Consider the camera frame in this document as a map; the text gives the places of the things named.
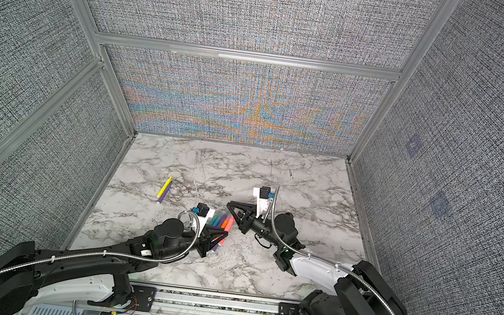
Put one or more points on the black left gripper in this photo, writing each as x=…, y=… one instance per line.
x=205, y=240

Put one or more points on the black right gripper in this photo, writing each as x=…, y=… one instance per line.
x=245, y=222

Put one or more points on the yellow highlighter pen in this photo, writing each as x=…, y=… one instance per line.
x=164, y=187

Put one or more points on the pink red pen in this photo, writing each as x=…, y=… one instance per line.
x=228, y=226

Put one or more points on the purple pen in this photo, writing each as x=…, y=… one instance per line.
x=164, y=194
x=221, y=221

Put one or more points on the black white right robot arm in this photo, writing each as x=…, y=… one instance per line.
x=342, y=289

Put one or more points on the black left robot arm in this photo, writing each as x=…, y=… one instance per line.
x=26, y=269

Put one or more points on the orange pen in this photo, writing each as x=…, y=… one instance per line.
x=227, y=220

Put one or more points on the green pen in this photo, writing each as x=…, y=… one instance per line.
x=216, y=221

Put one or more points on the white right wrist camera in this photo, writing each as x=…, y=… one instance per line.
x=264, y=197

